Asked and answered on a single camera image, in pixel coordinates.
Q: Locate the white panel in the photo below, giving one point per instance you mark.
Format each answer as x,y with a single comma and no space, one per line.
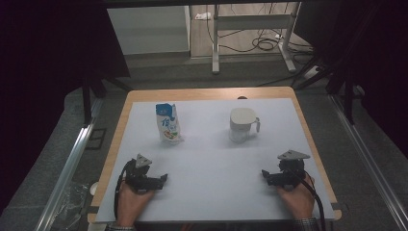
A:
147,30

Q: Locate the clear jug with white lid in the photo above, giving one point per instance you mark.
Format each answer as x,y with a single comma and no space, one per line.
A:
242,120

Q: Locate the black square floor frame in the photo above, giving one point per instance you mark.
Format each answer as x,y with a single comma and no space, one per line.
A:
88,144

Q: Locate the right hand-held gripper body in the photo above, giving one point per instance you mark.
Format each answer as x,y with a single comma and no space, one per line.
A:
288,178

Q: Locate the dark curtain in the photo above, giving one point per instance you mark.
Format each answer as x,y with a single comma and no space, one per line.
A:
41,64
378,64

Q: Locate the black metal stand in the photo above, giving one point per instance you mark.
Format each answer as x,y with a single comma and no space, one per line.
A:
348,96
86,99

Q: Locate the white desk frame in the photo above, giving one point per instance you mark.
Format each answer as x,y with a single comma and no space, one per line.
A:
253,21

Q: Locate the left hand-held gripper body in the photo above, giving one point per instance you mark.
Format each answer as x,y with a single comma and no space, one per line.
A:
138,179

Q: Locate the person's right hand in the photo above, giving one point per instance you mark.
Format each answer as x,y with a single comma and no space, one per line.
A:
300,202

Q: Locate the white table sheet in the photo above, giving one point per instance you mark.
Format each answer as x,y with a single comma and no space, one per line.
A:
211,179

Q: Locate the blue and white milk bag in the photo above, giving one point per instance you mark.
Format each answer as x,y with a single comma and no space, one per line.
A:
167,125

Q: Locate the aluminium rail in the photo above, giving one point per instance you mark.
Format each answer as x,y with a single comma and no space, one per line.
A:
369,160
69,166

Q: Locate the white power strip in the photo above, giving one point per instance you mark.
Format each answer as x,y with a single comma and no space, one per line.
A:
311,72

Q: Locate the person's left hand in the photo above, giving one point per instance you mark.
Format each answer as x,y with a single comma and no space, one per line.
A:
130,205

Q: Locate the clear plastic bag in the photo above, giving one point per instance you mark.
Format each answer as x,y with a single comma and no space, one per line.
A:
70,205

